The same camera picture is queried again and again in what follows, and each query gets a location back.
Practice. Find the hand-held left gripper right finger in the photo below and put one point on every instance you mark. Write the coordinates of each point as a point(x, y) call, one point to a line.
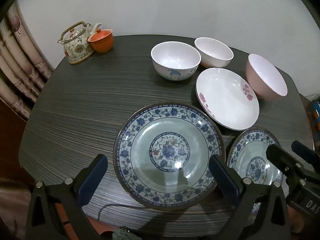
point(225, 180)

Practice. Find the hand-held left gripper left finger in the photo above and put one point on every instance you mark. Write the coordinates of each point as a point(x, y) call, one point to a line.
point(92, 180)

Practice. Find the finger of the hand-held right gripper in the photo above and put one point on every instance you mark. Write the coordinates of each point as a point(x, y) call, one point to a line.
point(306, 153)
point(280, 156)

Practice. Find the small blue floral plate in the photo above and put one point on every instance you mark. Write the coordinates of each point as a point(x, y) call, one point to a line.
point(250, 155)

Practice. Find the large blue floral plate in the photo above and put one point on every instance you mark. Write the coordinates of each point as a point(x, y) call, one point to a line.
point(160, 175)

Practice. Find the white plate with pink flowers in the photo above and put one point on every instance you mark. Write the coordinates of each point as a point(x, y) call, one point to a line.
point(225, 100)

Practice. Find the pink bowl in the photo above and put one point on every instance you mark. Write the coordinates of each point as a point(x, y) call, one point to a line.
point(265, 77)

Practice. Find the plain white bowl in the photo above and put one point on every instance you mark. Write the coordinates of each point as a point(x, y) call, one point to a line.
point(213, 50)

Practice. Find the white bowl with blue print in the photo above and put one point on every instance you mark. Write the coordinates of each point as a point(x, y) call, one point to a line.
point(175, 57)

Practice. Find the blue orange object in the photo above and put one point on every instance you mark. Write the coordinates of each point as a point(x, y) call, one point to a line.
point(316, 111)

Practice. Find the green fleece clothing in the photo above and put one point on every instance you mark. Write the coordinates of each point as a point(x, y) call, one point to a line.
point(122, 233)

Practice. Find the beige cloth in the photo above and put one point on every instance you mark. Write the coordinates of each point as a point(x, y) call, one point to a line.
point(11, 192)

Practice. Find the floral ceramic teapot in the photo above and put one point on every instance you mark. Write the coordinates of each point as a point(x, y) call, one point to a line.
point(76, 46)

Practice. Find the patterned beige curtain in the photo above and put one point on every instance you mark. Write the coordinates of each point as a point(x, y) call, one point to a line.
point(22, 62)

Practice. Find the orange lidded cup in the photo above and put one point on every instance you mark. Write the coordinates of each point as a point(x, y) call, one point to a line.
point(101, 41)

